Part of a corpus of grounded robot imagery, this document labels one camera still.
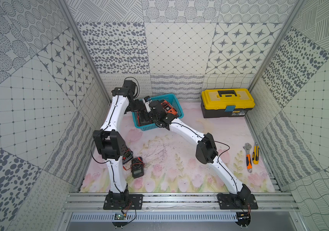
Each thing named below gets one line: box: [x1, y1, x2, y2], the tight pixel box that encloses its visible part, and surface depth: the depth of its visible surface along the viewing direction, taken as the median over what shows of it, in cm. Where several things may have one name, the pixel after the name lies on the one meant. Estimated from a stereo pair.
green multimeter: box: [122, 148, 134, 165], surface depth 89 cm
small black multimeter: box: [130, 156, 146, 180], surface depth 84 cm
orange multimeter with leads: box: [160, 99, 179, 118], surface depth 106 cm
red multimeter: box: [136, 111, 153, 127], surface depth 86 cm
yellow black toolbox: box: [200, 88, 256, 119], surface depth 102 cm
